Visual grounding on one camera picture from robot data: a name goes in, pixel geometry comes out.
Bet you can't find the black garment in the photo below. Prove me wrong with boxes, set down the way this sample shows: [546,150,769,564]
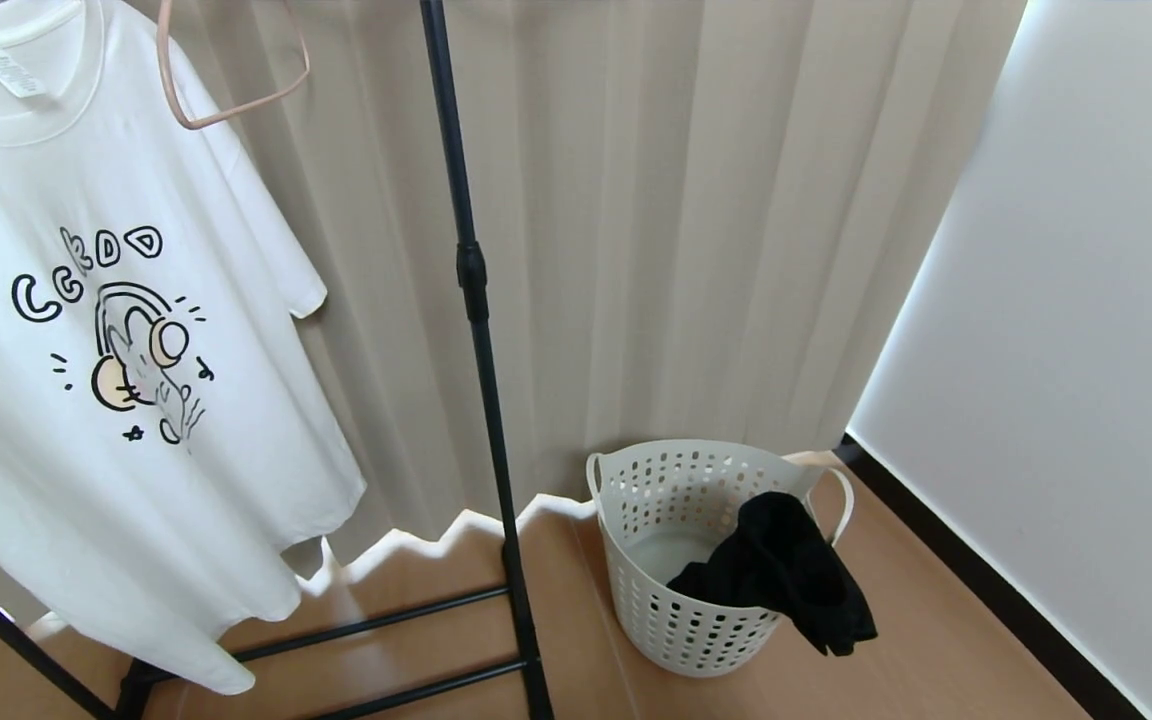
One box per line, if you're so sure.
[666,490,879,658]

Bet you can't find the white printed t-shirt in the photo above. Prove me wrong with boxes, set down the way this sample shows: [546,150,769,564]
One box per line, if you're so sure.
[0,0,367,696]

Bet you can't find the black clothes rack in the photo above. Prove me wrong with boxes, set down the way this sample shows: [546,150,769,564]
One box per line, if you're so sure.
[0,0,555,720]

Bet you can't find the white laundry basket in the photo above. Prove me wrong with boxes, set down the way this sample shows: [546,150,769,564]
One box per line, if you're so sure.
[586,440,855,679]

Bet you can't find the pink clothes hanger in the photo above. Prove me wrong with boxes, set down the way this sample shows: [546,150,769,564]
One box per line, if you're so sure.
[156,0,312,131]

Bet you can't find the beige curtain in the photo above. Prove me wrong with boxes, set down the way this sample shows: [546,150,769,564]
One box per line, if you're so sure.
[0,0,1027,631]

